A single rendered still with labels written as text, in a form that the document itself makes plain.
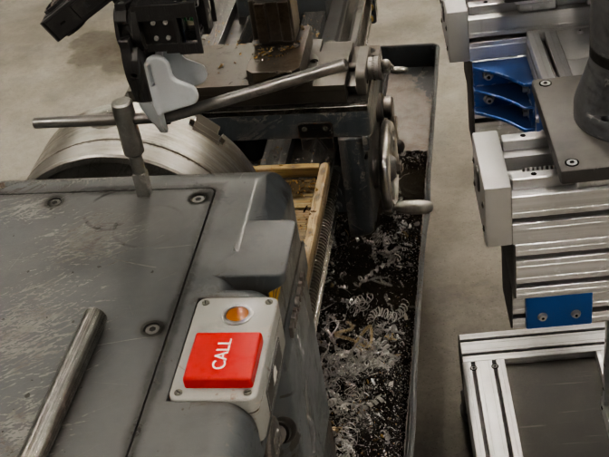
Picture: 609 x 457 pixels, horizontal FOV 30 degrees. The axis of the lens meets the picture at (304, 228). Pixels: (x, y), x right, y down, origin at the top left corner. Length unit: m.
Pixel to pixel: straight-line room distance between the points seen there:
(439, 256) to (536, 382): 0.77
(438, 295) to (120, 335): 2.01
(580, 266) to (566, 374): 0.99
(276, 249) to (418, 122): 1.58
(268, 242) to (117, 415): 0.25
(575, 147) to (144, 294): 0.57
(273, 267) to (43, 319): 0.22
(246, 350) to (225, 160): 0.47
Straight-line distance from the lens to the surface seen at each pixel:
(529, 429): 2.35
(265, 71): 1.93
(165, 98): 1.13
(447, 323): 2.91
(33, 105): 4.25
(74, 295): 1.11
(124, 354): 1.03
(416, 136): 2.61
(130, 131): 1.18
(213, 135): 1.44
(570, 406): 2.40
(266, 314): 1.03
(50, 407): 0.97
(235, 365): 0.97
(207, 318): 1.04
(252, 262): 1.10
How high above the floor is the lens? 1.91
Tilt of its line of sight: 36 degrees down
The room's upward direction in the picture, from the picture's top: 9 degrees counter-clockwise
